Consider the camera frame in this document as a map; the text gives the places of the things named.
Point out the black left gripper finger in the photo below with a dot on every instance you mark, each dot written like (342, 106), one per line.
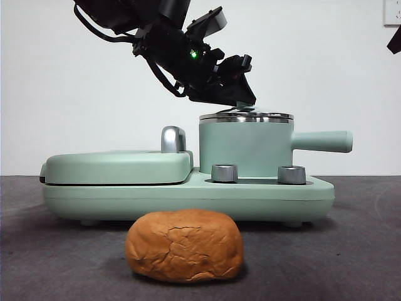
(246, 92)
(213, 95)

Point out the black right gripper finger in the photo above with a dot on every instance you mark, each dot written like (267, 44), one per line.
(396, 44)

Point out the glass lid with green knob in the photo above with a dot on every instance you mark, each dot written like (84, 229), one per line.
(219, 116)

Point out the brown potato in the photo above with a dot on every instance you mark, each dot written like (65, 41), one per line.
(185, 247)

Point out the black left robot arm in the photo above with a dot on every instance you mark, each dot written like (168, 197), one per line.
(169, 40)

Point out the mint green steamer pot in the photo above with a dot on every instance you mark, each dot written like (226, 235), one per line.
(244, 144)

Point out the silver control dial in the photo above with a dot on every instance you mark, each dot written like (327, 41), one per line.
(292, 175)
(224, 173)

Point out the mint green breakfast machine base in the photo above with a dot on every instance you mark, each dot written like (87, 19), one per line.
(188, 200)

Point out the mint green griddle cover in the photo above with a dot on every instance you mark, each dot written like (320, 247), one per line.
(109, 166)

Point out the white wall socket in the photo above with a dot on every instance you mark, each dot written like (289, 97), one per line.
(393, 12)

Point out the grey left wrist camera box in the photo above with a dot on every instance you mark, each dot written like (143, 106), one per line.
(213, 20)

